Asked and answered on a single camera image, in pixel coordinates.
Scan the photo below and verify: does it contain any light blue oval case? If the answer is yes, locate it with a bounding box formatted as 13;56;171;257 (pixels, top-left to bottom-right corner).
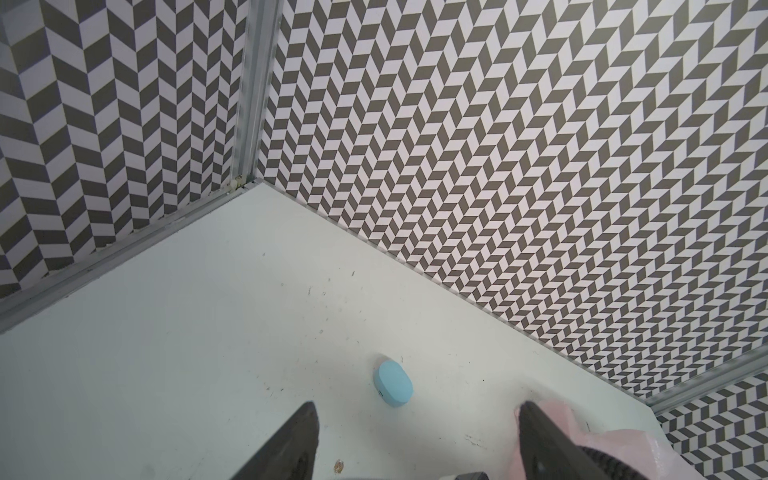
373;360;414;408

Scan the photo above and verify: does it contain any pink plastic bag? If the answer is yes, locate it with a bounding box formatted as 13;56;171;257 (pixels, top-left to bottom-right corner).
509;400;703;479

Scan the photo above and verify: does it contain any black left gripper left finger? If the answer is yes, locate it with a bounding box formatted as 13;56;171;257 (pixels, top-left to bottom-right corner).
232;401;320;480

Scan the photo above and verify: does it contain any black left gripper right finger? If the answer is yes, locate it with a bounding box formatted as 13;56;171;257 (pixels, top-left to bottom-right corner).
518;401;646;480

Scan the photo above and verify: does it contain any aluminium corner post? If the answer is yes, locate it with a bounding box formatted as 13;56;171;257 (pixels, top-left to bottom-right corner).
644;345;767;414
231;0;284;190

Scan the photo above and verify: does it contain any aluminium corner post left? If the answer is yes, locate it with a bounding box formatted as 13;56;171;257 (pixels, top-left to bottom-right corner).
231;0;284;190

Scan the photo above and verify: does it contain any aluminium corner post right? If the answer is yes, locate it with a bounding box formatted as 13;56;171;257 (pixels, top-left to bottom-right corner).
644;345;767;414

